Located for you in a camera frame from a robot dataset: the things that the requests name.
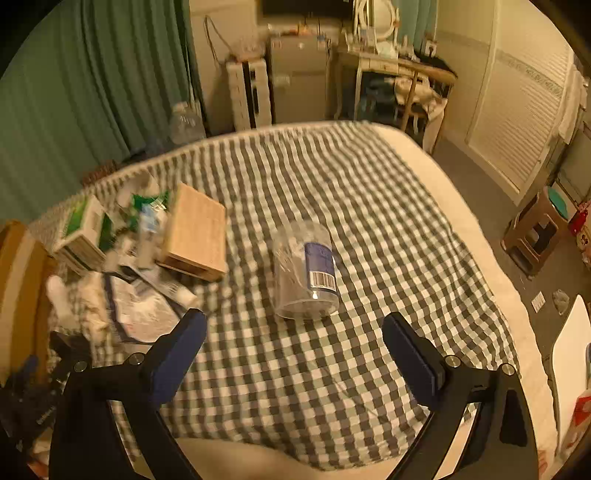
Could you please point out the white board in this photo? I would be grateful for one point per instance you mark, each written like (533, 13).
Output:
(572, 341)

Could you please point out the large clear water bottle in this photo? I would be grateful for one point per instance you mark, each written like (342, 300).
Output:
(187, 127)

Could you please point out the clear plastic bag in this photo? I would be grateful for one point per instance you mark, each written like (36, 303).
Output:
(247, 48)

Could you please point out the white hanging towel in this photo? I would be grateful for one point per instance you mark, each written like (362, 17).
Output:
(570, 106)

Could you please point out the brown stool teal seat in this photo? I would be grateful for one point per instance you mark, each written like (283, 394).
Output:
(521, 240)

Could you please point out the grey mini fridge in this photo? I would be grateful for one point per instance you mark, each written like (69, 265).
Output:
(300, 78)

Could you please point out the green small packet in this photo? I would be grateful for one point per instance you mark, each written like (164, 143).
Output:
(147, 199)

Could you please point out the white louvred wardrobe doors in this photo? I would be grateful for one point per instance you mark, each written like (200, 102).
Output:
(517, 92)

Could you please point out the white oval mirror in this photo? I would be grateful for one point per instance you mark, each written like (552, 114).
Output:
(383, 14)

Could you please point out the brown cardboard box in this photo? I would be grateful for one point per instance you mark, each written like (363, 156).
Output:
(18, 286)

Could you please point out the white tissue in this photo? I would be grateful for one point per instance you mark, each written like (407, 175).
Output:
(69, 295)

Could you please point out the wooden chair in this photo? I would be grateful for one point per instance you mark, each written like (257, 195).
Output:
(408, 104)

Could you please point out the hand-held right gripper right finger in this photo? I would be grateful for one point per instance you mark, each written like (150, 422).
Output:
(415, 364)

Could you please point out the floral patterned bag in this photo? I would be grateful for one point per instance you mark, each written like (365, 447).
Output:
(99, 169)

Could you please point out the clear plastic packet dark border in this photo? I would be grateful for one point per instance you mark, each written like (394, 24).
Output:
(138, 309)

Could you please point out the white bed mattress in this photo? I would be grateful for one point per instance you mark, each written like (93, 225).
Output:
(461, 230)

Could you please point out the white ribbed suitcase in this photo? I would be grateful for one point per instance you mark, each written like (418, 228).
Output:
(240, 92)

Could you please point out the cream dressing desk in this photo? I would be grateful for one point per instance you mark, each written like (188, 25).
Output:
(378, 62)

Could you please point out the clear plastic jar blue label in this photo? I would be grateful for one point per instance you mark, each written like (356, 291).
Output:
(295, 277)

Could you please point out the black television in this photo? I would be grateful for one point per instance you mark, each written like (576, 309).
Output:
(304, 7)

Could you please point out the white tube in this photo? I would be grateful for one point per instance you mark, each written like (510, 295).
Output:
(178, 290)

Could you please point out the pile of wrappers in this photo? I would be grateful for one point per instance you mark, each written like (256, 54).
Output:
(134, 247)

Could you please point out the green curtain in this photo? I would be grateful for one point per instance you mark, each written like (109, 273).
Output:
(92, 92)
(418, 21)

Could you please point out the small brown carton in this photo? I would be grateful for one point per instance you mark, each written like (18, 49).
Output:
(198, 230)

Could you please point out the blue white small packet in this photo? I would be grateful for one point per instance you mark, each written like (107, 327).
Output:
(148, 219)

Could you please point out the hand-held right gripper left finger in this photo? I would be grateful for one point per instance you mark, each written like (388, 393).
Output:
(180, 360)

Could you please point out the white cloth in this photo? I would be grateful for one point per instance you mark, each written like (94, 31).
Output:
(422, 97)

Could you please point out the green white carton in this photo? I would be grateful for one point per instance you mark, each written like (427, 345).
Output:
(78, 226)

